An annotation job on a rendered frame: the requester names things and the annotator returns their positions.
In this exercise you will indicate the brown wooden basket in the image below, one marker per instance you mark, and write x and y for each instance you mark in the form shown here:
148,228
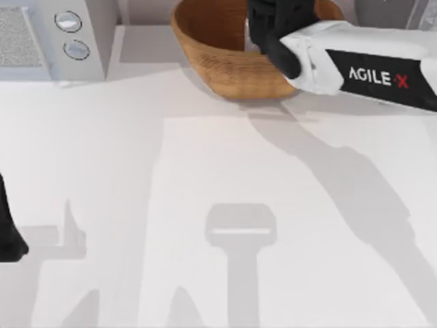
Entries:
218,65

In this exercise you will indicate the grey cabinet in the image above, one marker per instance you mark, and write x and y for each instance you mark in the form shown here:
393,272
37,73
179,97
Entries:
385,12

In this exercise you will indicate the pale microwave oven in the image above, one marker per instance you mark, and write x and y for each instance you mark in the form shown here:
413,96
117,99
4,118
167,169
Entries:
95,37

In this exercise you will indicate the round microwave knob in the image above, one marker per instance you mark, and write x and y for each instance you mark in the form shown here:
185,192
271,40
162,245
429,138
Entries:
76,50
68,21

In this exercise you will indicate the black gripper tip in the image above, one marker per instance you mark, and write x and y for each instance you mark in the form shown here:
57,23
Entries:
9,235

